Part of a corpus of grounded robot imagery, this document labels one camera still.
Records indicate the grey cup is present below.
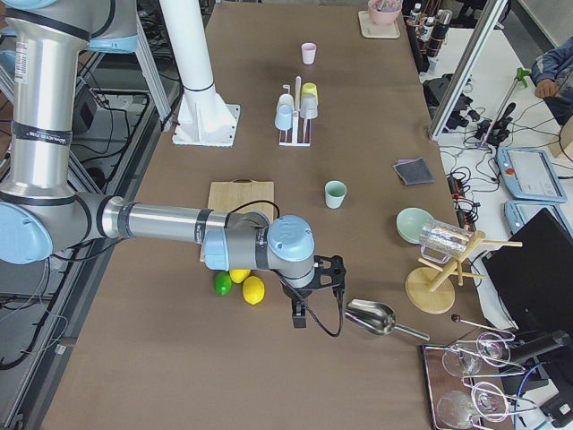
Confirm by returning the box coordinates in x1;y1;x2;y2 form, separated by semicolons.
299;93;319;120

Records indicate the bamboo cutting board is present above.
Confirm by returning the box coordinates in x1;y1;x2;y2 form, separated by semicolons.
199;178;276;263

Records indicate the yellow lemon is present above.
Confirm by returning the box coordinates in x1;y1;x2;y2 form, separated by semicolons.
229;269;251;284
243;276;266;305

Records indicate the black laptop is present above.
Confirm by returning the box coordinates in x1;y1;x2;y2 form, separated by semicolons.
482;209;572;333

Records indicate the pink bowl with ice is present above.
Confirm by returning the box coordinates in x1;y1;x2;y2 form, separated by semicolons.
368;0;402;25

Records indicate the metal scoop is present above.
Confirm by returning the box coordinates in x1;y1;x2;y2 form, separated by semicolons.
344;298;430;342

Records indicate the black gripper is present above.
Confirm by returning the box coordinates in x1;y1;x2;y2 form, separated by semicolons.
280;255;346;329

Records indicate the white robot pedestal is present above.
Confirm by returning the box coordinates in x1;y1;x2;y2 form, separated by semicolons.
160;0;240;148

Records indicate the white wire cup rack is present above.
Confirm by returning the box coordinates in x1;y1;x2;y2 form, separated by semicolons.
278;76;311;147

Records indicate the grey folded cloth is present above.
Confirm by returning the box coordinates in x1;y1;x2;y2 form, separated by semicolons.
393;158;434;185

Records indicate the green cup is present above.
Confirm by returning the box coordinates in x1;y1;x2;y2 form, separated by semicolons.
324;180;347;210

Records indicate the yellow cup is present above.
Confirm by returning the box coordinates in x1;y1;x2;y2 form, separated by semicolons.
301;82;318;105

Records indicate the blue teach pendant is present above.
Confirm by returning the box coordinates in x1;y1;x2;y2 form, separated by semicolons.
503;200;571;234
496;147;568;202

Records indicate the light blue cup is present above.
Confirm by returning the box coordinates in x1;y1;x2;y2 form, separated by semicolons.
274;104;294;132

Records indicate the green lime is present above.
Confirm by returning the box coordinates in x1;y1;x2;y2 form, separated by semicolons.
214;271;233;296

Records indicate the cream cup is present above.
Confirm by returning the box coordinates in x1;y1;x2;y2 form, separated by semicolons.
277;93;295;111

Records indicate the pink cup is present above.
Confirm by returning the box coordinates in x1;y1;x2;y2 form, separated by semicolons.
301;42;317;65

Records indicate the beige tray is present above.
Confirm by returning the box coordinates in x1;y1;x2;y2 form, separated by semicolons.
358;11;400;39

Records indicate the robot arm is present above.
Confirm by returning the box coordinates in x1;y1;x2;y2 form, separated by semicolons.
1;1;346;328

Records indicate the green bowl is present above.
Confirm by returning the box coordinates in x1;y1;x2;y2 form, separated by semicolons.
396;207;433;245

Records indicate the wooden mug tree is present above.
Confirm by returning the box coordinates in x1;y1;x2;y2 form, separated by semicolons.
405;230;523;314

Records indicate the glass mug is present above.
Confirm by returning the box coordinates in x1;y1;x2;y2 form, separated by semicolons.
419;218;473;263

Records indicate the wine glass rack tray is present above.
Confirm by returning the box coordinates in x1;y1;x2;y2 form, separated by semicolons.
421;331;537;429

